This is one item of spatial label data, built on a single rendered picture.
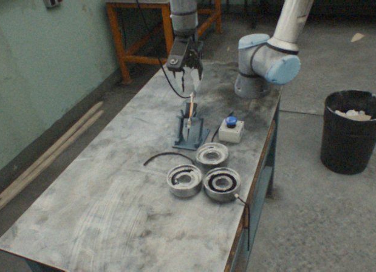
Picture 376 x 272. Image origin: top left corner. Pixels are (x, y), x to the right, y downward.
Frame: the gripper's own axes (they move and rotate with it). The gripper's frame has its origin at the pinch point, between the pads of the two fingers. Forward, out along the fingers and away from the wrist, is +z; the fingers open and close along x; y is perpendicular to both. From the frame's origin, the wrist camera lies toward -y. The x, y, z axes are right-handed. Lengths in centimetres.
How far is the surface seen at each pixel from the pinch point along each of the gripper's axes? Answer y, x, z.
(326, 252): 22, -55, 98
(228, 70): 52, 0, 18
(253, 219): 13, -20, 74
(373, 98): 106, -72, 58
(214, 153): -11.0, -10.9, 15.9
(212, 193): -28.8, -15.5, 15.1
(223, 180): -21.8, -16.8, 16.3
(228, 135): -1.5, -13.4, 15.4
